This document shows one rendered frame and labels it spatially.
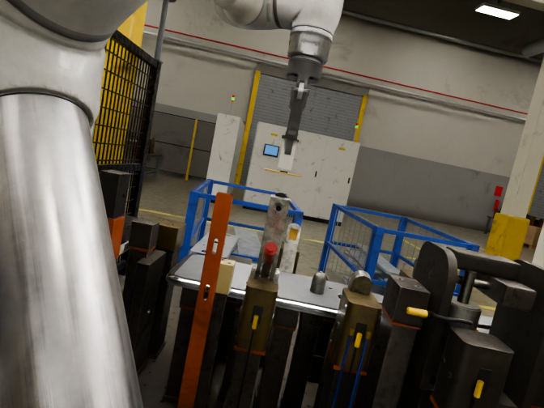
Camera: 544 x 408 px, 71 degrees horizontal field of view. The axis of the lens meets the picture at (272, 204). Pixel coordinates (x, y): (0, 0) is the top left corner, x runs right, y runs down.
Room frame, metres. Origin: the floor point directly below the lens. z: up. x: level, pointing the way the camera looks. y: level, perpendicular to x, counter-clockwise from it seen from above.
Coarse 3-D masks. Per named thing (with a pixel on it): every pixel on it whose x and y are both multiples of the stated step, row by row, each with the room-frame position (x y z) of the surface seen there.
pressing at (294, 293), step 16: (192, 256) 0.92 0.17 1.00; (176, 272) 0.78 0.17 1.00; (192, 272) 0.80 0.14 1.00; (240, 272) 0.87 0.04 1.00; (192, 288) 0.74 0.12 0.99; (208, 288) 0.74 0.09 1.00; (240, 288) 0.76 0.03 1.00; (288, 288) 0.83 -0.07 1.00; (304, 288) 0.85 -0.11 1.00; (336, 288) 0.90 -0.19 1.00; (288, 304) 0.74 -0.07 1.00; (304, 304) 0.74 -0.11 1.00; (320, 304) 0.76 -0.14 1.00; (336, 304) 0.78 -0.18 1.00; (480, 320) 0.88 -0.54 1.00
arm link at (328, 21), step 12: (276, 0) 0.83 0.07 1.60; (288, 0) 0.81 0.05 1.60; (300, 0) 0.80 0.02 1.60; (312, 0) 0.79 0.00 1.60; (324, 0) 0.79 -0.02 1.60; (336, 0) 0.80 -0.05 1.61; (276, 12) 0.84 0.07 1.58; (288, 12) 0.82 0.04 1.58; (300, 12) 0.81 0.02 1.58; (312, 12) 0.79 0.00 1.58; (324, 12) 0.79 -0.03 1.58; (336, 12) 0.81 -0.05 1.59; (288, 24) 0.84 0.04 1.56; (300, 24) 0.81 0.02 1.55; (312, 24) 0.80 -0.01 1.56; (324, 24) 0.80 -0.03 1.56; (336, 24) 0.83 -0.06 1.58
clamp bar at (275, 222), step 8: (272, 200) 0.67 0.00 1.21; (280, 200) 0.67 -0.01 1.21; (288, 200) 0.67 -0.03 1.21; (272, 208) 0.67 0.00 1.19; (280, 208) 0.65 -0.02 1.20; (288, 208) 0.67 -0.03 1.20; (272, 216) 0.67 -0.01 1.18; (280, 216) 0.67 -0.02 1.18; (272, 224) 0.68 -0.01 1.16; (280, 224) 0.68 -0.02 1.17; (264, 232) 0.68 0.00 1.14; (272, 232) 0.68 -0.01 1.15; (280, 232) 0.68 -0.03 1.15; (264, 240) 0.68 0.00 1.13; (272, 240) 0.68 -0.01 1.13; (280, 240) 0.68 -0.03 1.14; (272, 264) 0.69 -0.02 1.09; (256, 272) 0.69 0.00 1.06; (272, 272) 0.69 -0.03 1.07; (272, 280) 0.69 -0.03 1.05
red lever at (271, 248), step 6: (264, 246) 0.58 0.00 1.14; (270, 246) 0.58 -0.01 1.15; (276, 246) 0.58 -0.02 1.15; (264, 252) 0.58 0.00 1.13; (270, 252) 0.58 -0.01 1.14; (276, 252) 0.58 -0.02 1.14; (264, 258) 0.60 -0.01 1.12; (270, 258) 0.59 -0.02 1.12; (264, 264) 0.63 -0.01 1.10; (270, 264) 0.63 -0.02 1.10; (264, 270) 0.66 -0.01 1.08; (264, 276) 0.69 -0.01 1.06
